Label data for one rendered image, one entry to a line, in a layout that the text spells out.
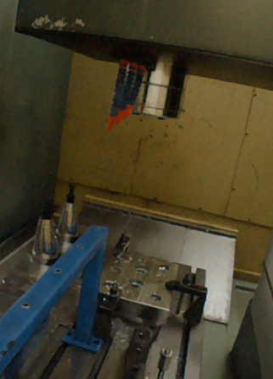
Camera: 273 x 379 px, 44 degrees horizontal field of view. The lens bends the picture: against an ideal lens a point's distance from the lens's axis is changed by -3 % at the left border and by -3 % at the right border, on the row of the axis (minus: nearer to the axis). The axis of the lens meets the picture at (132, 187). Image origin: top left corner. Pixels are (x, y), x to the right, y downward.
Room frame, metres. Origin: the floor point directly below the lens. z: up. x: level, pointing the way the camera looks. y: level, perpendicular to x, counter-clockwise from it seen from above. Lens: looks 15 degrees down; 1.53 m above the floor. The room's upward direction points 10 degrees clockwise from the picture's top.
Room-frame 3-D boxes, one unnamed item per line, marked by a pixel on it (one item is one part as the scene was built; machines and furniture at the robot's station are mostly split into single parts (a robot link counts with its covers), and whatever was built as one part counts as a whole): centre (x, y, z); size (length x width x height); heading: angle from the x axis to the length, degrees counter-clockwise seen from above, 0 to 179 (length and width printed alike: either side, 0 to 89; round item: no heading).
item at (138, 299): (0.97, -0.07, 0.97); 0.29 x 0.23 x 0.05; 170
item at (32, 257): (0.58, 0.14, 1.21); 0.06 x 0.06 x 0.03
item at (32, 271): (0.52, 0.15, 1.21); 0.07 x 0.05 x 0.01; 80
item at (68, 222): (0.69, 0.12, 1.26); 0.04 x 0.04 x 0.07
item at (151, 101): (0.89, -0.01, 1.55); 0.16 x 0.16 x 0.12
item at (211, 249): (1.54, -0.12, 0.75); 0.89 x 0.67 x 0.26; 80
